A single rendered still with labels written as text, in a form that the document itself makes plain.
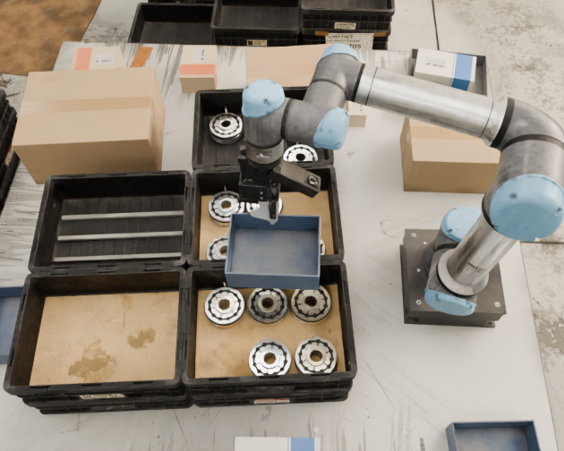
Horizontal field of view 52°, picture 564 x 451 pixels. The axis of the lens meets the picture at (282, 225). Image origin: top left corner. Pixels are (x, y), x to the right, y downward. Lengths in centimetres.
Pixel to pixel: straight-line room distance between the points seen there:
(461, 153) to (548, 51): 185
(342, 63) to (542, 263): 179
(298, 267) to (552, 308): 155
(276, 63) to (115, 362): 107
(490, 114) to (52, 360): 115
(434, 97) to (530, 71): 235
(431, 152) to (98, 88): 104
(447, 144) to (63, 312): 118
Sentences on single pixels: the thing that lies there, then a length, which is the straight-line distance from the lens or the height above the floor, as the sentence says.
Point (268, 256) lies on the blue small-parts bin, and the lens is 130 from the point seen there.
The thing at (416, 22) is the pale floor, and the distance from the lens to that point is 355.
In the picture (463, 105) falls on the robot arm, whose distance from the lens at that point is 111.
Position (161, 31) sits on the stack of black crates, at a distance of 308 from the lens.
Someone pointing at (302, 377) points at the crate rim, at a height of 93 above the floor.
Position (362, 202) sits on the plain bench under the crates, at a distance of 183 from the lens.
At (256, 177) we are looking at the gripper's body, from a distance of 118.
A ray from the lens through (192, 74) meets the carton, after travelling 209.
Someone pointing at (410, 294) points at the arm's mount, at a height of 80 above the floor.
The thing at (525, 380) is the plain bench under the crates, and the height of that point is 70.
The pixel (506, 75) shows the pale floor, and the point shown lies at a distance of 337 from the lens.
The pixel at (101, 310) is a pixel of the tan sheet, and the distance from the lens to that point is 158.
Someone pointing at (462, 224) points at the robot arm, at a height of 103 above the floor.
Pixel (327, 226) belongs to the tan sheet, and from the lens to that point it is 162.
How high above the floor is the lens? 222
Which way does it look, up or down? 59 degrees down
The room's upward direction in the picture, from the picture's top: 1 degrees counter-clockwise
